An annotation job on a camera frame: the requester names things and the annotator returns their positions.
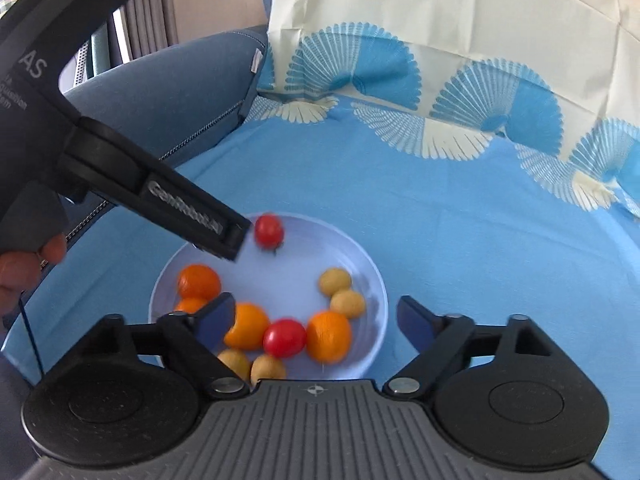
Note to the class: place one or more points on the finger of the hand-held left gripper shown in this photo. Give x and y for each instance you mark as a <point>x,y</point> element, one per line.
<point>190,200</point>

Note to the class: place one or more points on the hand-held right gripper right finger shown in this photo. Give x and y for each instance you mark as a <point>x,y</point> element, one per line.
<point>417,325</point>

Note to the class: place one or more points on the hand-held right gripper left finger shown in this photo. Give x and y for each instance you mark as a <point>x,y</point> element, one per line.
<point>215,317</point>

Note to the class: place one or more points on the orange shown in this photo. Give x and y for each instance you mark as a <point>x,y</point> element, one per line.
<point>328,337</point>
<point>199,281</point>
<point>189,306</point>
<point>248,327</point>

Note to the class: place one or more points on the red cherry tomato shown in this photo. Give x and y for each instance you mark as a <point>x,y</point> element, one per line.
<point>284,338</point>
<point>270,230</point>

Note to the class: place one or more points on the light blue plate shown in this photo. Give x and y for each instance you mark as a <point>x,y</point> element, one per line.
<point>300,255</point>

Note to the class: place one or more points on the person's left hand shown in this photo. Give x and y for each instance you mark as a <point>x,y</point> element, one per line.
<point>20,275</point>

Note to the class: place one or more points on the blue fan-print bedsheet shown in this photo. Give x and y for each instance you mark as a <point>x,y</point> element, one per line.
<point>450,220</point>

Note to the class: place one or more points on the grey curtain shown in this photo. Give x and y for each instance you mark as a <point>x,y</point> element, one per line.
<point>150,5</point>

